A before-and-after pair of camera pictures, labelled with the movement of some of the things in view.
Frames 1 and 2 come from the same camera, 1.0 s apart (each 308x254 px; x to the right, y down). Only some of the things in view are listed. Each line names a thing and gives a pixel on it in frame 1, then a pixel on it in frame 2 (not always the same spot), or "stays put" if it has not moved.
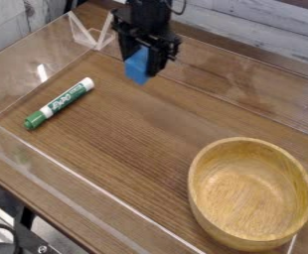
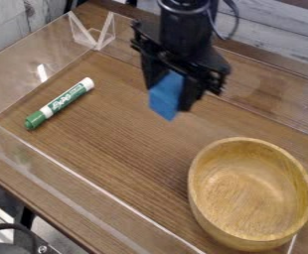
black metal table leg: (27, 217) stays put
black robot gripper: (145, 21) to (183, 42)
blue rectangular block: (137, 65) to (165, 94)
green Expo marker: (40, 114) stays put
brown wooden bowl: (249, 192) stays put
